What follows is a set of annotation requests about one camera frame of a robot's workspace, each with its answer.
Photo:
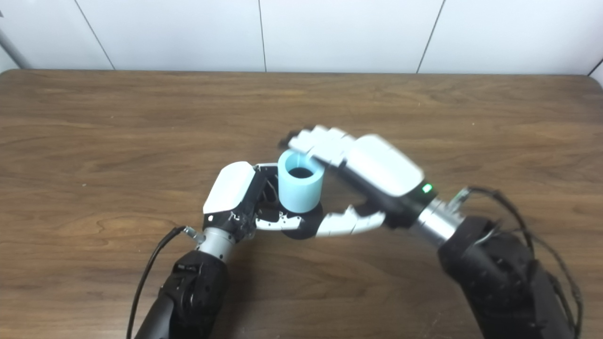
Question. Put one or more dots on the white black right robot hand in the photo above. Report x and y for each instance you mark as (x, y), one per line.
(381, 165)

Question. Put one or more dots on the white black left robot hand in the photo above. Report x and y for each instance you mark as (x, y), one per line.
(230, 188)

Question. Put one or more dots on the light blue cylinder cup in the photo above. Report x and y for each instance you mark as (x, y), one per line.
(299, 188)

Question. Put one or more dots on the black flared nozzle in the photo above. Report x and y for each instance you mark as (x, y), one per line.
(308, 223)

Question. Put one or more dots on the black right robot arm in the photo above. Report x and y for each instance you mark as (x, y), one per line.
(494, 278)

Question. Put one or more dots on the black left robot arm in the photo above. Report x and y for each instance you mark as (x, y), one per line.
(188, 292)

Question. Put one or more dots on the grey wall corner strip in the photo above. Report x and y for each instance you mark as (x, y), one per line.
(12, 49)

